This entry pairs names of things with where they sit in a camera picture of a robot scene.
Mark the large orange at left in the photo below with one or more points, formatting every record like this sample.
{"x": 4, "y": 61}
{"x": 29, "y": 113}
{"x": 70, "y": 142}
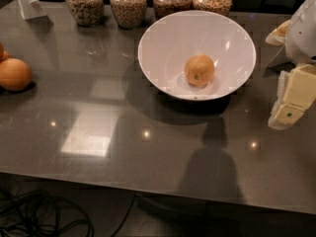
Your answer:
{"x": 15, "y": 74}

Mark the glass jar of nuts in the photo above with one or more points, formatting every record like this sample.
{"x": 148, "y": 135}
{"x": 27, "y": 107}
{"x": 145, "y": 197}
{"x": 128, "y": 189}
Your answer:
{"x": 86, "y": 13}

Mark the partly hidden orange at left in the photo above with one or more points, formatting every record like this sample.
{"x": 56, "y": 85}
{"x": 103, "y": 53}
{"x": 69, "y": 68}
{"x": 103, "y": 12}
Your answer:
{"x": 3, "y": 53}

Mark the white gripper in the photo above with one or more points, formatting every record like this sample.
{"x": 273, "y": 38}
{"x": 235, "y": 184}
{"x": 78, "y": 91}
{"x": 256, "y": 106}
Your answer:
{"x": 302, "y": 37}

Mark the glass jar of brown seeds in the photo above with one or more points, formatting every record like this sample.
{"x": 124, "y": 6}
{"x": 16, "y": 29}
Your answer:
{"x": 163, "y": 8}

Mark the white angled stand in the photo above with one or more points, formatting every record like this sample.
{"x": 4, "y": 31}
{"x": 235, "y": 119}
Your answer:
{"x": 31, "y": 9}

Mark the white bowl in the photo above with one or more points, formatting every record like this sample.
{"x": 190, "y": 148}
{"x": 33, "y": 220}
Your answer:
{"x": 167, "y": 45}

